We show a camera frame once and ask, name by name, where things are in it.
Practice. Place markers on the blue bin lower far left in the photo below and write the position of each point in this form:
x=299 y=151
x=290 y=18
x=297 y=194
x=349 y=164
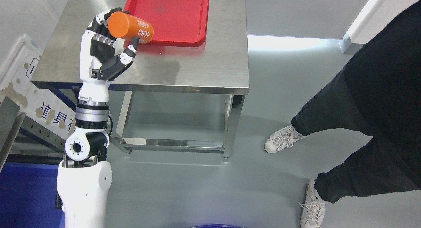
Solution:
x=28 y=196

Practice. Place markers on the person in black clothes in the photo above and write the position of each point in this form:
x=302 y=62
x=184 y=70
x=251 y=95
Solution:
x=377 y=93

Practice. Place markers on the red plastic tray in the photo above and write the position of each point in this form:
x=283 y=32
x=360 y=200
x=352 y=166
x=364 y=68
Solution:
x=180 y=23

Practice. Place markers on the orange cylindrical capacitor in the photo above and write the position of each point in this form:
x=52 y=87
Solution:
x=125 y=26

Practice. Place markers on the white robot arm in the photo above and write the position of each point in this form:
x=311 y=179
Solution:
x=84 y=174

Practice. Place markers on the white sneaker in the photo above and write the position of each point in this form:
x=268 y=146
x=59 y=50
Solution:
x=283 y=138
x=313 y=207

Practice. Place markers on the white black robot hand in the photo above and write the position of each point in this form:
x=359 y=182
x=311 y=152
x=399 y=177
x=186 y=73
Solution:
x=99 y=65

